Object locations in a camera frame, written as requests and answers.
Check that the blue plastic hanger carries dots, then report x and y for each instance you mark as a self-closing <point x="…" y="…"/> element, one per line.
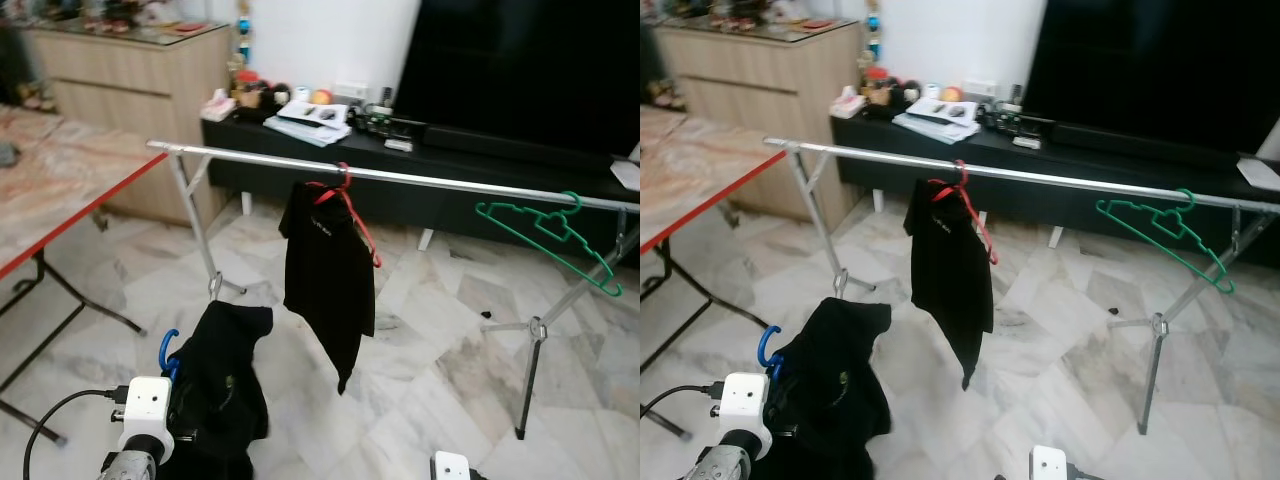
<point x="762" y="347"/>
<point x="163" y="350"/>

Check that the black shirt green logo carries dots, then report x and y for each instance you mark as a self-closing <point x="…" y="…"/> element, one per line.
<point x="220" y="400"/>
<point x="830" y="400"/>

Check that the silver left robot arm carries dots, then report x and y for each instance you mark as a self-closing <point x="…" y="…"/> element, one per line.
<point x="128" y="470"/>
<point x="725" y="465"/>

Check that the green plastic hanger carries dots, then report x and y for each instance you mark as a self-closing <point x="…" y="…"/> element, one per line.
<point x="578" y="202"/>
<point x="1191" y="198"/>

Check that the red plastic hanger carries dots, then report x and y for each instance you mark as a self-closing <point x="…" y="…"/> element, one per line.
<point x="363" y="235"/>
<point x="985" y="240"/>

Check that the white paper sheet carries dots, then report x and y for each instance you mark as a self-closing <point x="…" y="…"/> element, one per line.
<point x="1260" y="172"/>
<point x="627" y="175"/>

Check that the black soundbar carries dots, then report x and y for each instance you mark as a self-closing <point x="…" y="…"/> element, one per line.
<point x="510" y="145"/>
<point x="1140" y="143"/>

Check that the black TV console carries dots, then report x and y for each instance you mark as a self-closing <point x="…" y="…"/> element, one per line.
<point x="1080" y="215"/>
<point x="450" y="215"/>

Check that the light wooden cabinet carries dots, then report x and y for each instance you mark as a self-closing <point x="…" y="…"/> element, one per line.
<point x="760" y="90"/>
<point x="130" y="100"/>

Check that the silver metal clothes rack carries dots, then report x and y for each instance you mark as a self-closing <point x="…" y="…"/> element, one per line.
<point x="450" y="184"/>
<point x="1080" y="183"/>

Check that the black television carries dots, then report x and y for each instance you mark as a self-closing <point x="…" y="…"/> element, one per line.
<point x="520" y="70"/>
<point x="1150" y="70"/>

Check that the pink tissue box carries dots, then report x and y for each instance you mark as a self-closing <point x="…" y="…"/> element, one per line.
<point x="217" y="108"/>
<point x="847" y="104"/>

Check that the small white device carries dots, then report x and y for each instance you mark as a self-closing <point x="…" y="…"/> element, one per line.
<point x="398" y="145"/>
<point x="1026" y="142"/>

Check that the red booklet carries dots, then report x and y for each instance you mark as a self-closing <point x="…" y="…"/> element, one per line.
<point x="188" y="27"/>
<point x="817" y="24"/>

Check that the jar with red lid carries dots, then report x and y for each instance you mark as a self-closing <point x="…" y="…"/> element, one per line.
<point x="877" y="77"/>
<point x="247" y="80"/>

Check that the black plush toy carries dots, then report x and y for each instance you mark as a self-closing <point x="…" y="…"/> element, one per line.
<point x="907" y="93"/>
<point x="277" y="96"/>

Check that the black shirt red collar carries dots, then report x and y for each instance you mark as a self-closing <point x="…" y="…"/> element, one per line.
<point x="325" y="280"/>
<point x="945" y="280"/>

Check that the blue gold trophy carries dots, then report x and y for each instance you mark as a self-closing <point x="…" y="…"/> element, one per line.
<point x="873" y="38"/>
<point x="243" y="40"/>

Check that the stack of papers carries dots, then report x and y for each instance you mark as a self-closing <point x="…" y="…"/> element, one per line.
<point x="935" y="122"/>
<point x="305" y="125"/>

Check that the blue white round toy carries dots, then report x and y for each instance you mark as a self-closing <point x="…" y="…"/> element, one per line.
<point x="931" y="92"/>
<point x="301" y="94"/>

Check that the orange round toy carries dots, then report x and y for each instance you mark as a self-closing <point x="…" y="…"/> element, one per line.
<point x="321" y="97"/>
<point x="951" y="94"/>

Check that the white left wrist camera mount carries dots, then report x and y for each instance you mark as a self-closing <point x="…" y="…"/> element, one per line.
<point x="145" y="405"/>
<point x="745" y="400"/>

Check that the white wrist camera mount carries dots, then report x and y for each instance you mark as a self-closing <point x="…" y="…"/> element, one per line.
<point x="145" y="405"/>
<point x="450" y="468"/>
<point x="745" y="400"/>
<point x="1050" y="465"/>

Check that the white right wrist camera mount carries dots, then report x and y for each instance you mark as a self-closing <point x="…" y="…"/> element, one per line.
<point x="1050" y="465"/>
<point x="450" y="468"/>

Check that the white wall socket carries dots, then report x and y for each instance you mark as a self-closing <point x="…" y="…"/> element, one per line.
<point x="351" y="91"/>
<point x="980" y="88"/>

